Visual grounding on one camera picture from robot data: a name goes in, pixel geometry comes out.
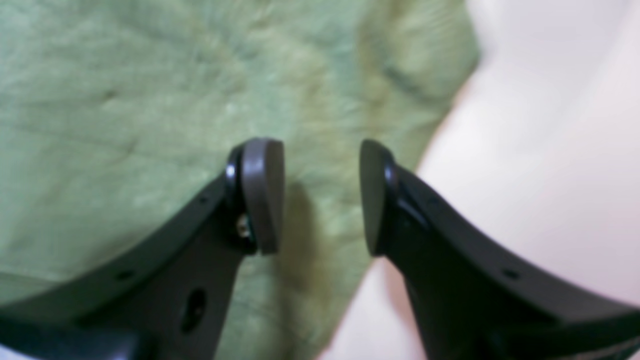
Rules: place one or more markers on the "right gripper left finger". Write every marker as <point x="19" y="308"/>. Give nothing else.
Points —
<point x="167" y="297"/>

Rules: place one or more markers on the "green t-shirt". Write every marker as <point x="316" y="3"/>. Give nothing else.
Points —
<point x="115" y="112"/>

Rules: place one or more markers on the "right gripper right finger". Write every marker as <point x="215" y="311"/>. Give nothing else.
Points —
<point x="473" y="299"/>

